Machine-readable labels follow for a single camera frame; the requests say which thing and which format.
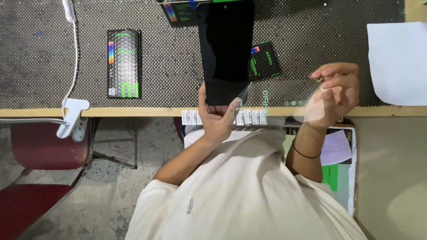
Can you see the black dotted table mat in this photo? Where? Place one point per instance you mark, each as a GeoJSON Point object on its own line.
{"type": "Point", "coordinates": [166, 66]}

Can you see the small black green box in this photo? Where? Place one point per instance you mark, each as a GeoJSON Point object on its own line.
{"type": "Point", "coordinates": [265, 61]}

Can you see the black wrist band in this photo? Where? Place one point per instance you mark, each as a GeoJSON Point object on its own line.
{"type": "Point", "coordinates": [302, 154]}

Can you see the person's white shirt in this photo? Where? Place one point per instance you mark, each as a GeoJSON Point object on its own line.
{"type": "Point", "coordinates": [240, 193]}

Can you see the person's left hand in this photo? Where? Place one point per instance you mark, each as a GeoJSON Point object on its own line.
{"type": "Point", "coordinates": [213, 125]}

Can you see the bubble-wrapped black green box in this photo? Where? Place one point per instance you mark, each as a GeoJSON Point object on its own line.
{"type": "Point", "coordinates": [123, 63]}

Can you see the red chair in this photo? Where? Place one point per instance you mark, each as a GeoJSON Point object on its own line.
{"type": "Point", "coordinates": [46, 156]}

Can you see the person's right hand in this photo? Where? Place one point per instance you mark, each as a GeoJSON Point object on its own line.
{"type": "Point", "coordinates": [340, 96]}

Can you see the crate with papers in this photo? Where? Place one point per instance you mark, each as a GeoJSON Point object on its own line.
{"type": "Point", "coordinates": [338, 156]}

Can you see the white plug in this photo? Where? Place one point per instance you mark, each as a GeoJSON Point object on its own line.
{"type": "Point", "coordinates": [69, 10]}

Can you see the black phone screen panel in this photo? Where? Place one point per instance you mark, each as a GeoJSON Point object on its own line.
{"type": "Point", "coordinates": [226, 50]}

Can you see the row of barcode stickers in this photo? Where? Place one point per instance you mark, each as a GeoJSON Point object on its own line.
{"type": "Point", "coordinates": [248, 116]}

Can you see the black box with rainbow label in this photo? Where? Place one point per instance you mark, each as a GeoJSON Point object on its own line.
{"type": "Point", "coordinates": [180, 13]}

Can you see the white lamp clamp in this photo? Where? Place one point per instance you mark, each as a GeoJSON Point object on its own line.
{"type": "Point", "coordinates": [75, 116]}

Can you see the clear protective film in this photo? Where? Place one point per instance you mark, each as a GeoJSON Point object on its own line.
{"type": "Point", "coordinates": [277, 103]}

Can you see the person's right fingers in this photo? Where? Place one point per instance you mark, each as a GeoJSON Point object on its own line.
{"type": "Point", "coordinates": [333, 75]}

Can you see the white paper sheet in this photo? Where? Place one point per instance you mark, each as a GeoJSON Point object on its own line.
{"type": "Point", "coordinates": [398, 63]}

